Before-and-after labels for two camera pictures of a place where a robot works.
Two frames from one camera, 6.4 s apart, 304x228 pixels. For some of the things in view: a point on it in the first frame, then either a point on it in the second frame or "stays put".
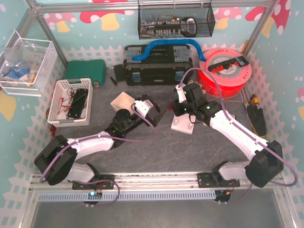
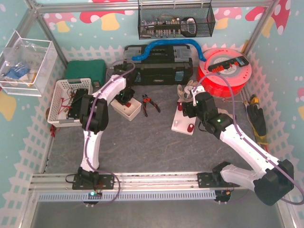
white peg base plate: x=183 y=123 stays put
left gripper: x=150 y=116 to x=126 y=99
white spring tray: x=123 y=101 stays put
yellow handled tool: x=254 y=100 stays put
